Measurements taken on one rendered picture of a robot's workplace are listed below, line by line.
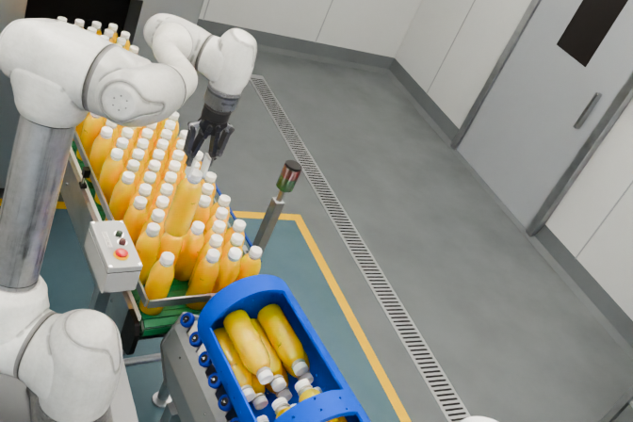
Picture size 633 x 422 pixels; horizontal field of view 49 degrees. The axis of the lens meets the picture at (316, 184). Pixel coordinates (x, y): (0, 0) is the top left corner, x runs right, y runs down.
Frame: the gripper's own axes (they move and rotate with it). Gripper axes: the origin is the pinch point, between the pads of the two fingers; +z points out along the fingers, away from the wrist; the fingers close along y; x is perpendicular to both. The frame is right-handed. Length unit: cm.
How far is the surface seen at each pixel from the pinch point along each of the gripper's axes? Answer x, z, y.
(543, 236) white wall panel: 91, 132, 367
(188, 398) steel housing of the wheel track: -38, 54, -1
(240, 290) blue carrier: -32.0, 17.8, 5.5
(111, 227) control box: 8.5, 29.5, -15.9
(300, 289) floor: 72, 140, 133
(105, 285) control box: -8.4, 36.2, -21.1
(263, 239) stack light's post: 17, 47, 48
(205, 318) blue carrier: -31.7, 28.0, -1.6
